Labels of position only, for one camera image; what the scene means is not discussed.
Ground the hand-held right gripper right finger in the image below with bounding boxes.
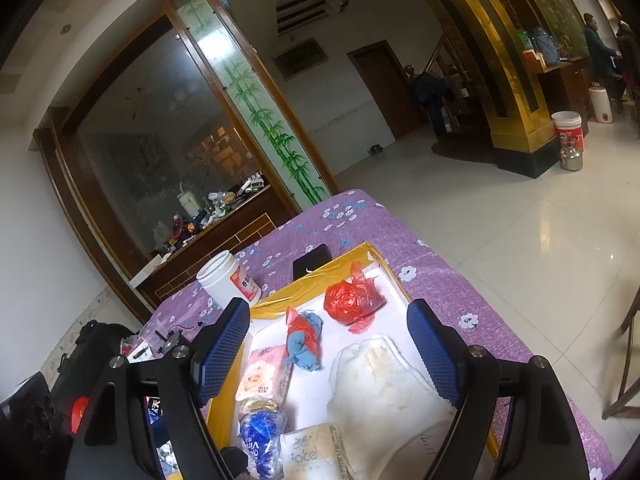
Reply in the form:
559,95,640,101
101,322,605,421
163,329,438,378
406,299,591,480

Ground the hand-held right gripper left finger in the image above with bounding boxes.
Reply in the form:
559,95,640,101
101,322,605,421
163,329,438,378
65,297,251,480

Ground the pink tissue pack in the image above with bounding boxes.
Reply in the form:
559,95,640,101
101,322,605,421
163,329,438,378
235,345,295,403

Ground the red plastic bag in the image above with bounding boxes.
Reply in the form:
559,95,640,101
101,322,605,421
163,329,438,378
323,261,387,335
285,307,321,356

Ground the blue cloth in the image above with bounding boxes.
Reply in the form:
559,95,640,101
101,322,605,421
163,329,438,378
282,310,326,372

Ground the blue gold tissue pack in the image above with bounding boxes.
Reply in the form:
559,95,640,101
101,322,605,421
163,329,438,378
238,395,291,480

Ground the yellow-rimmed white tray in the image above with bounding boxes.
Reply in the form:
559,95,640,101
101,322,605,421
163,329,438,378
200,242,501,480

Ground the white tissue pack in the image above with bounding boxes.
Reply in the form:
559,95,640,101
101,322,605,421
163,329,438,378
279,422,351,480

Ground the black joystick device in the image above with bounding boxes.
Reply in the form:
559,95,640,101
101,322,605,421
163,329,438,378
152,327,193,361

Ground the red gift bag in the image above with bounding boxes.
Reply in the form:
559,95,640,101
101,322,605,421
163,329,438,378
70,396,92,435

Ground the white plastic bag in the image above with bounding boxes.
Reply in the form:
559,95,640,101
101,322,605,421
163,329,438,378
326,333,481,480

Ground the white plastic jar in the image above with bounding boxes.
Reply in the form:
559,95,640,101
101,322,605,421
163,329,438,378
196,250,262,307

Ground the purple floral tablecloth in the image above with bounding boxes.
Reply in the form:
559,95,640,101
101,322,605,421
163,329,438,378
135,189,616,480

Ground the wooden glass cabinet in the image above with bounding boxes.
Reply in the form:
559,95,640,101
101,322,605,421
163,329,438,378
32,0,341,321

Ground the black bag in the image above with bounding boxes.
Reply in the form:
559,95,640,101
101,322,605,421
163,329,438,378
50,320,138,411

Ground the black phone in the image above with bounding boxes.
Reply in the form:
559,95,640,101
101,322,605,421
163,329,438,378
292,243,333,278

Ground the pile of clutter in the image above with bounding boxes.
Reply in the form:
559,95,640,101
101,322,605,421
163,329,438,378
150,170,271,261

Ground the wooden chair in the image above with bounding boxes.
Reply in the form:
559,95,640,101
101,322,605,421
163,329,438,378
600,285,640,421

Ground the metal kettle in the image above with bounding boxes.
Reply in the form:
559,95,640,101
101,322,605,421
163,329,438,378
559,141,583,171

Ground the bamboo painted panel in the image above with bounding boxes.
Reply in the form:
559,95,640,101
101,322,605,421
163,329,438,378
175,0,333,211

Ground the red white bucket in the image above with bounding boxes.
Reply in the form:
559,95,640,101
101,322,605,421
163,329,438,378
551,111,585,148

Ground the brown wooden door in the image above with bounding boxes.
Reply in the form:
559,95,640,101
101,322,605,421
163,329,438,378
347,40,426,143

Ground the golden pillar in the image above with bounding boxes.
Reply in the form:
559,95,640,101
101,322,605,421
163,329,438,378
395,0,576,178

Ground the white floor appliance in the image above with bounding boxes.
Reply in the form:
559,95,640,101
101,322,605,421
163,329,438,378
587,86,615,123

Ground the framed wall picture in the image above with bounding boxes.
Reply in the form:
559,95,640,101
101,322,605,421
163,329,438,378
271,37,328,81

